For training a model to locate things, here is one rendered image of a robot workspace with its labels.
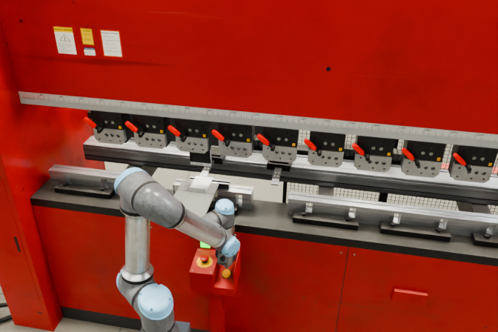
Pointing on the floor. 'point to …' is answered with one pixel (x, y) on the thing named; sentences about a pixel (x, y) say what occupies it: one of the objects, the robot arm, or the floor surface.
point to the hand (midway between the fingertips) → (226, 267)
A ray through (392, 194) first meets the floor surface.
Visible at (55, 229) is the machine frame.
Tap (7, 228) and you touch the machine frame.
